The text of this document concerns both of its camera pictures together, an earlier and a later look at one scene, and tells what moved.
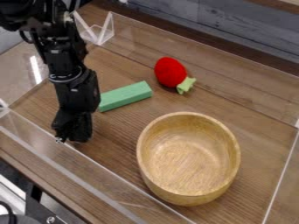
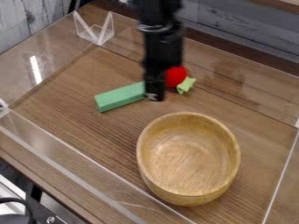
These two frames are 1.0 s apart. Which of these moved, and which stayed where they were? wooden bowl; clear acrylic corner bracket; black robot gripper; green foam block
Moved: black robot gripper
Stayed: clear acrylic corner bracket; wooden bowl; green foam block
